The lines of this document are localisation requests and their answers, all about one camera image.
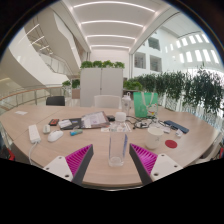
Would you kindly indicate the clear plastic water bottle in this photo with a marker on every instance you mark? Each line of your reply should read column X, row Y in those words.
column 117, row 146

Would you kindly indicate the white cabinet with plants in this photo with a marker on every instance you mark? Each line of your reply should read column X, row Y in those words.
column 100, row 85

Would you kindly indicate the small red black box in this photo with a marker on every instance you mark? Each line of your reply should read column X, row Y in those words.
column 53, row 122

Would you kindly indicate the glass railing with wooden handrail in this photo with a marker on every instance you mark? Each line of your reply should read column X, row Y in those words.
column 30, row 96

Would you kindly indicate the ceiling light strips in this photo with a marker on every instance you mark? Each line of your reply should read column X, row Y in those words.
column 111, row 22

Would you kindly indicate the white power adapter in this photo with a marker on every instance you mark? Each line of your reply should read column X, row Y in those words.
column 141, row 125

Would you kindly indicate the white power strip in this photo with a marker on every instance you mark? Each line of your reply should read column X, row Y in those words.
column 34, row 133

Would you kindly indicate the black notebook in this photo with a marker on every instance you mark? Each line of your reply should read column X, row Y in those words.
column 76, row 124

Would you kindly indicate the green tote bag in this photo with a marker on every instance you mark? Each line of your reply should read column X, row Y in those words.
column 143, row 105

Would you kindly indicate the small planter box with plants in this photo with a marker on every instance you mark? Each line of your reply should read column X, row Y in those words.
column 71, row 86

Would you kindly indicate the black power adapter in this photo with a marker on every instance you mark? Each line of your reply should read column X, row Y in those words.
column 111, row 118

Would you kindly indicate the white paper sheet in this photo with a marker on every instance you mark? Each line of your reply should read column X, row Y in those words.
column 21, row 112

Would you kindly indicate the teal marker pen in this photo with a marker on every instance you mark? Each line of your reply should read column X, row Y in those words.
column 76, row 132

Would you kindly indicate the dark blue keyboard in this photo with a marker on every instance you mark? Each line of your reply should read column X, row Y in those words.
column 176, row 126

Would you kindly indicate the green hedge plants row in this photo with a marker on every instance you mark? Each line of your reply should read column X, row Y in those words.
column 193, row 88

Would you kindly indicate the printed paper booklet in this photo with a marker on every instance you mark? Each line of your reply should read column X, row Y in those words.
column 95, row 119

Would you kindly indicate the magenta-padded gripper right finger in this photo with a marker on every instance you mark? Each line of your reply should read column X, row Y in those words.
column 163, row 165

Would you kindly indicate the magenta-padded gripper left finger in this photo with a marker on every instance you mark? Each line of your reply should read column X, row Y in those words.
column 60, row 166

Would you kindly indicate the tall clear tumbler with lid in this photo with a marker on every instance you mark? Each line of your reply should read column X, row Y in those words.
column 126, row 105

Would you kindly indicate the white card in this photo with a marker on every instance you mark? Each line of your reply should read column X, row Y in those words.
column 65, row 124

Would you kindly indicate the black office chair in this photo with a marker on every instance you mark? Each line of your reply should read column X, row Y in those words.
column 55, row 101

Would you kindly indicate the flat round red coaster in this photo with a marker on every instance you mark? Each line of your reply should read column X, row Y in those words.
column 171, row 144

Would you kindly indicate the white mug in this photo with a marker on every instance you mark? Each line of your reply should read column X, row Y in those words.
column 153, row 138

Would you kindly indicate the white computer mouse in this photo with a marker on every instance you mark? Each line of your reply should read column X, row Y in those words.
column 55, row 136

